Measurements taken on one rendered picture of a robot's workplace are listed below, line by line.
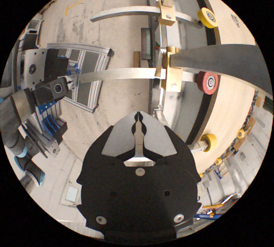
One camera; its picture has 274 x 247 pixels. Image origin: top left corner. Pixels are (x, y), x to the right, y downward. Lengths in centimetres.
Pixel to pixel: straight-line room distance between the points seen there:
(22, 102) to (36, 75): 17
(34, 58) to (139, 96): 114
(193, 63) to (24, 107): 34
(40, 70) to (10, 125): 23
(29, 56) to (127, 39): 104
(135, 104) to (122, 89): 29
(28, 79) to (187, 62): 44
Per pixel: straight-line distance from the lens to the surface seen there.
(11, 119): 24
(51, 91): 23
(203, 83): 27
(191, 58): 16
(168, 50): 26
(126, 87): 113
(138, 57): 103
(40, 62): 38
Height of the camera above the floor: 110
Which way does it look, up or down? 63 degrees down
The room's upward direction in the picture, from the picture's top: 179 degrees counter-clockwise
